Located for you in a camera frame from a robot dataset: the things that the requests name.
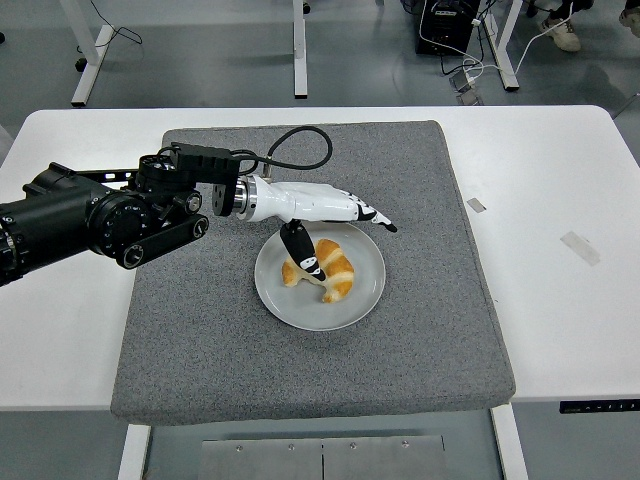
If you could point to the large clear tape piece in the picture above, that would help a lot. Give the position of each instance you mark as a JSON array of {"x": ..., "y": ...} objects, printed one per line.
[{"x": 580, "y": 248}]

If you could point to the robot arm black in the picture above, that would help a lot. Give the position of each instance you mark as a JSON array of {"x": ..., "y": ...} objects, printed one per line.
[{"x": 60, "y": 210}]

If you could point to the person's foot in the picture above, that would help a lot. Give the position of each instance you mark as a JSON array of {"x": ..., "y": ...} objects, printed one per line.
[
  {"x": 562, "y": 32},
  {"x": 631, "y": 19}
]

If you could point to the white table leg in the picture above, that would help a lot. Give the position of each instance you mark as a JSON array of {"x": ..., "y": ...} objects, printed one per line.
[
  {"x": 132, "y": 455},
  {"x": 511, "y": 445}
]

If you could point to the black equipment box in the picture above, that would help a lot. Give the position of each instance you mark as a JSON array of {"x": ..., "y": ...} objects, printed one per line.
[{"x": 445, "y": 42}]

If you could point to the white desk leg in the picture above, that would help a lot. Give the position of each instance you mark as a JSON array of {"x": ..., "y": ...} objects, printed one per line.
[
  {"x": 502, "y": 55},
  {"x": 299, "y": 50},
  {"x": 92, "y": 65}
]

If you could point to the small black floor knob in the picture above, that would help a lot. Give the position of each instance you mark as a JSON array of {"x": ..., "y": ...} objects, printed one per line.
[{"x": 80, "y": 63}]

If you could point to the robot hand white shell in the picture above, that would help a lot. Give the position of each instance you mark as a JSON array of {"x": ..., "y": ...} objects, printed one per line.
[{"x": 310, "y": 202}]

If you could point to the grey fabric mat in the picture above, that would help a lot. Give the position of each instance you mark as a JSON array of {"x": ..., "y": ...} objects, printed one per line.
[{"x": 300, "y": 375}]

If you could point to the grey metal plate with screws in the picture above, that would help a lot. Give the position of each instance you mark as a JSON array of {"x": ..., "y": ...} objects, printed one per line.
[{"x": 260, "y": 460}]

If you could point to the pale grey round plate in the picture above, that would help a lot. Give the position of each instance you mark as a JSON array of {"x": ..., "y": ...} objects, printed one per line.
[{"x": 300, "y": 312}]

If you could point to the black table control panel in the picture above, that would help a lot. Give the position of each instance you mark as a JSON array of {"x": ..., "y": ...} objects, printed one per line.
[{"x": 600, "y": 407}]

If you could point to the small clear tape piece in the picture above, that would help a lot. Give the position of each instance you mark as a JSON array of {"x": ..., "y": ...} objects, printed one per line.
[{"x": 476, "y": 205}]

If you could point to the golden croissant bread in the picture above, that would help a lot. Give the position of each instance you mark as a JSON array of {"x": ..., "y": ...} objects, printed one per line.
[{"x": 340, "y": 272}]

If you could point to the grey power adapter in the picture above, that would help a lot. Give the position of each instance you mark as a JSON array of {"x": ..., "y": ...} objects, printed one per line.
[{"x": 467, "y": 90}]

